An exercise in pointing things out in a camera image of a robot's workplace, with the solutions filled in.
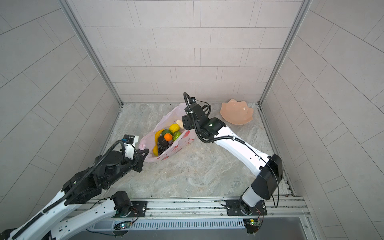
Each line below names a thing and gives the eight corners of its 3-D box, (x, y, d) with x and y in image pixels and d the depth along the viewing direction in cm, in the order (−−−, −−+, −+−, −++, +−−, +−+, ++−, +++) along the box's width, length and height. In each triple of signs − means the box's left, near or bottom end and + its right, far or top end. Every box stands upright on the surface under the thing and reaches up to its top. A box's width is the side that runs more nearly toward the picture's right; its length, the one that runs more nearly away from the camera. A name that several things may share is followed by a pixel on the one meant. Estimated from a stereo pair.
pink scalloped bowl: (221, 124, 106) (222, 120, 102) (219, 103, 119) (220, 99, 116) (254, 124, 106) (256, 120, 102) (248, 103, 119) (250, 99, 116)
